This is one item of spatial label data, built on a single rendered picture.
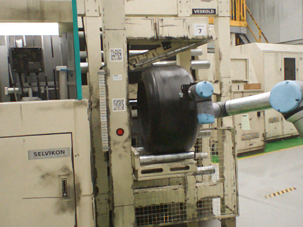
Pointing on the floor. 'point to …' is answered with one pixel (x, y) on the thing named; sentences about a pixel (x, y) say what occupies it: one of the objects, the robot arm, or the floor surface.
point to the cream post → (118, 163)
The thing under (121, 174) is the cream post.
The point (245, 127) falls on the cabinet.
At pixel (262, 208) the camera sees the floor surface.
